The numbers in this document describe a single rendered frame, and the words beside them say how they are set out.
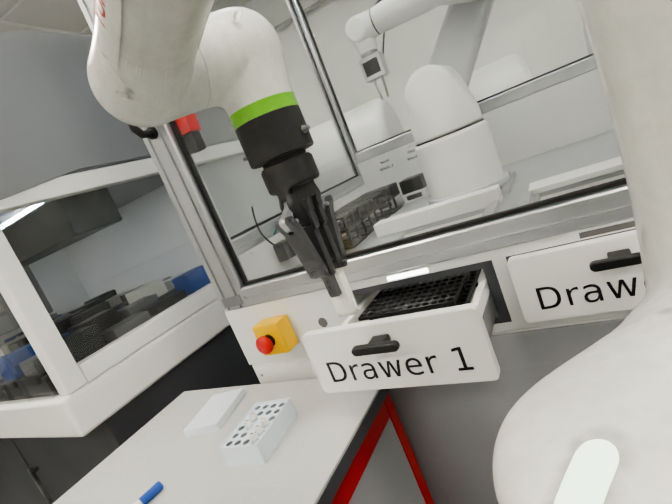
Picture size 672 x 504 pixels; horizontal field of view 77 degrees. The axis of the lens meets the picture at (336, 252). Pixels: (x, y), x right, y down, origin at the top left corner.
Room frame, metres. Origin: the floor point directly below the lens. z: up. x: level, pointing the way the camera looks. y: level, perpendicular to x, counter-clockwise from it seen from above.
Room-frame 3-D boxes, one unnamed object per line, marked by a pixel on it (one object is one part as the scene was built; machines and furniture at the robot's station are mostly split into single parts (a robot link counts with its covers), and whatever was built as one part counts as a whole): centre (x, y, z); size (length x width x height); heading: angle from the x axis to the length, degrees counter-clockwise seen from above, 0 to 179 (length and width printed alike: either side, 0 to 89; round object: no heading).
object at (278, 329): (0.88, 0.19, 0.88); 0.07 x 0.05 x 0.07; 58
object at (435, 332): (0.60, -0.02, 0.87); 0.29 x 0.02 x 0.11; 58
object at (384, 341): (0.57, -0.01, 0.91); 0.07 x 0.04 x 0.01; 58
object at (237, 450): (0.70, 0.25, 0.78); 0.12 x 0.08 x 0.04; 154
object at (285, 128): (0.60, 0.02, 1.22); 0.12 x 0.09 x 0.06; 58
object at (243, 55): (0.59, 0.02, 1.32); 0.13 x 0.11 x 0.14; 119
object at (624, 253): (0.54, -0.35, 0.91); 0.07 x 0.04 x 0.01; 58
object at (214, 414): (0.88, 0.38, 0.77); 0.13 x 0.09 x 0.02; 161
